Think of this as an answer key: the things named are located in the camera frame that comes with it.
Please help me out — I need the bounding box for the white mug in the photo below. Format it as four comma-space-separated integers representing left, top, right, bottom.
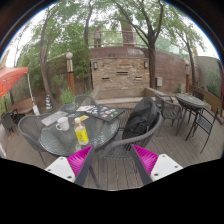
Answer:
55, 116, 70, 132

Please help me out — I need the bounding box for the person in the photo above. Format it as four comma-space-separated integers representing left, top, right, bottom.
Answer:
92, 25, 103, 48

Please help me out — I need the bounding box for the white printed paper sheet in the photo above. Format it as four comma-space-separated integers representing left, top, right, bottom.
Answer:
75, 105, 96, 113

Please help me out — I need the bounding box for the clear bottle with yellow label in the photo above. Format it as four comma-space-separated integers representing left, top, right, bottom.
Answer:
73, 117, 90, 146

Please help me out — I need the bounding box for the black backpack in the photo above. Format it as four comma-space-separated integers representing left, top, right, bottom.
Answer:
121, 96, 160, 140

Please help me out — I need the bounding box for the grey wicker chair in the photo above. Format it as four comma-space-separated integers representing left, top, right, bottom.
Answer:
73, 94, 98, 108
153, 91, 184, 136
17, 114, 51, 168
96, 113, 164, 188

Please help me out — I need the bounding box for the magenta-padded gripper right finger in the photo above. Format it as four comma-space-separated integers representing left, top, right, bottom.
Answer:
129, 144, 184, 186

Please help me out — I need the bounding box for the wooden bench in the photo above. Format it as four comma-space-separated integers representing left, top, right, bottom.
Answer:
9, 97, 36, 116

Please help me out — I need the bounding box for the orange patio umbrella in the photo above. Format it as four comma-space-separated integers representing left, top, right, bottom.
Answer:
0, 65, 40, 116

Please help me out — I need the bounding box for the striped traffic cone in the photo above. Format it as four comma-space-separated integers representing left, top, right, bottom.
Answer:
44, 94, 54, 111

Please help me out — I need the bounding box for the round dark patio table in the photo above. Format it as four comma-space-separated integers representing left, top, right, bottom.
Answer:
175, 93, 206, 136

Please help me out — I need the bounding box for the grey wall box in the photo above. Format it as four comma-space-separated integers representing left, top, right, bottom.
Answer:
155, 76, 164, 88

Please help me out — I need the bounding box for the silver laptop with stickers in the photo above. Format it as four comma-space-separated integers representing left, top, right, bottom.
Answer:
40, 110, 69, 128

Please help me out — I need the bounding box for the dark metal chair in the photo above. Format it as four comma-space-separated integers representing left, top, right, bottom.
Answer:
185, 107, 221, 154

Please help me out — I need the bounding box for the potted green plant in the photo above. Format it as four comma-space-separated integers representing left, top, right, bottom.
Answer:
59, 87, 77, 114

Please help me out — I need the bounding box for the black laptop with stickers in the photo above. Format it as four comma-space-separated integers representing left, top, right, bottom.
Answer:
87, 104, 126, 123

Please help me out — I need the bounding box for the lamp post with globe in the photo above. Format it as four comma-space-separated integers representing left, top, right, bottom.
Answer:
65, 51, 77, 96

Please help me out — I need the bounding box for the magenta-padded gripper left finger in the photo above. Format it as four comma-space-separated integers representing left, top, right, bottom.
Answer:
44, 144, 97, 187

